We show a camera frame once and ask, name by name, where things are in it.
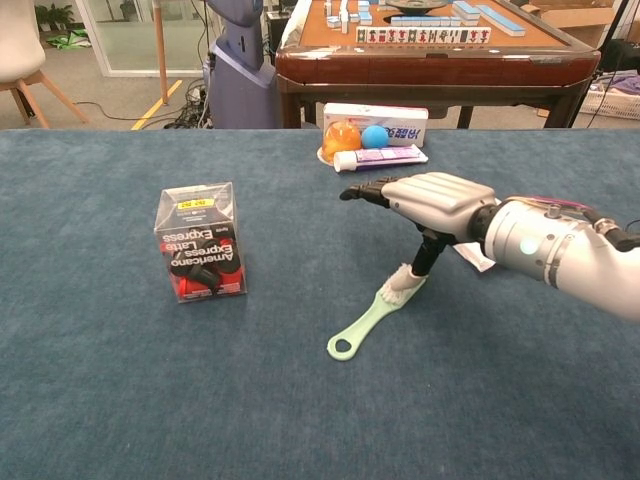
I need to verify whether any white purple toothpaste tube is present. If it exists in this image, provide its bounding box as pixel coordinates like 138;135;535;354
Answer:
333;144;430;174

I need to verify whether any long blue mahjong tile wall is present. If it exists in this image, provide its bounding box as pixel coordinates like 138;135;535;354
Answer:
477;4;527;37

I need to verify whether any white wet wipes pack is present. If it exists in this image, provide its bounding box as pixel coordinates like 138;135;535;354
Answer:
452;242;496;275

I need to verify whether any purple robot base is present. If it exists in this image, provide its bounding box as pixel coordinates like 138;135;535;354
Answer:
204;0;279;130

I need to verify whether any clear coffee capsule box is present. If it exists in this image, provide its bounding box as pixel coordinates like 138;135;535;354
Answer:
152;181;249;305

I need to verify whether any wooden pole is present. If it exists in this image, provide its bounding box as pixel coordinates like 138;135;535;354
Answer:
152;0;170;106

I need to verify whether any blue table cloth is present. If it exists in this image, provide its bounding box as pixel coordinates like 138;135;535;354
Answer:
0;128;640;480

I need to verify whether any white plastic basket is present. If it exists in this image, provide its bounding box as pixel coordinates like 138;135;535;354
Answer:
579;82;640;121

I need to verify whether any purple cloth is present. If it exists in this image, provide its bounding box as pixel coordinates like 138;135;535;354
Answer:
607;69;640;96

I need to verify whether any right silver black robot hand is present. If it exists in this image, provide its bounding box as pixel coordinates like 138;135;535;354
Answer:
339;171;501;291

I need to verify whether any face-up mahjong tile row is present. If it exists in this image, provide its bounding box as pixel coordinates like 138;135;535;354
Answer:
355;25;492;45

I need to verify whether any blue ball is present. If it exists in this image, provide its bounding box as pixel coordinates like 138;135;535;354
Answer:
360;124;390;150

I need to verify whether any white toothpaste carton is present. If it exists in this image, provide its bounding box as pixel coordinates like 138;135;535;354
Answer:
322;102;430;148

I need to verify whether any pale green scrubbing brush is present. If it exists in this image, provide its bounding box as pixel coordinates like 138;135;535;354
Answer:
327;264;429;362

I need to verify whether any white chair with wooden legs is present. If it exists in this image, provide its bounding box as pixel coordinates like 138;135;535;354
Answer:
0;0;91;129

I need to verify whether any orange jelly cup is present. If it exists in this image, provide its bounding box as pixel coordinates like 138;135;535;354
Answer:
317;121;362;164

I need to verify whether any floor cable bundle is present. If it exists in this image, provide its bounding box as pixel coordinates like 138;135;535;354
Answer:
164;79;214;130

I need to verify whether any dark wooden mahjong table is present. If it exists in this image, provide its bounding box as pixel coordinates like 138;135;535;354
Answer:
274;0;601;130

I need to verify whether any cardboard box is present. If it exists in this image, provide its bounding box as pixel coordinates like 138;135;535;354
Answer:
529;0;621;49

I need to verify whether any green potted plant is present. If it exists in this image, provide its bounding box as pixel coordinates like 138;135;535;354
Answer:
34;3;76;32

